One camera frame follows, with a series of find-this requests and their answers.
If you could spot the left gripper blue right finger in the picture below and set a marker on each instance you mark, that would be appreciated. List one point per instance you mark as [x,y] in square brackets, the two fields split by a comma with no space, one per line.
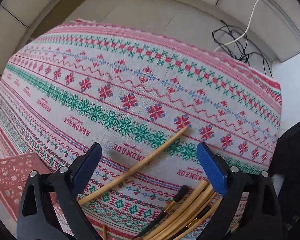
[214,167]

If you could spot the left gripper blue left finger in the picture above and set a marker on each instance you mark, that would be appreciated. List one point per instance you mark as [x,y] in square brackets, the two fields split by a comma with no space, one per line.
[83,167]

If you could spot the lone bamboo chopstick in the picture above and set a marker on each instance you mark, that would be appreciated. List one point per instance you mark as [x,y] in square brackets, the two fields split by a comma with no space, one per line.
[145,161]

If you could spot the pink perforated utensil holder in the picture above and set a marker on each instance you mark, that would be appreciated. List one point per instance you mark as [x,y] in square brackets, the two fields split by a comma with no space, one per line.
[14,172]

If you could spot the black gold-banded chopstick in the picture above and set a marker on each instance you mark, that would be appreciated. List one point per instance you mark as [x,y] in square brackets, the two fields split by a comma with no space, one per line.
[176,199]

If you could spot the embroidered patterned tablecloth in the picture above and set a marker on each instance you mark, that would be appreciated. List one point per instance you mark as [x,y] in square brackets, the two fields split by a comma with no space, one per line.
[130,91]

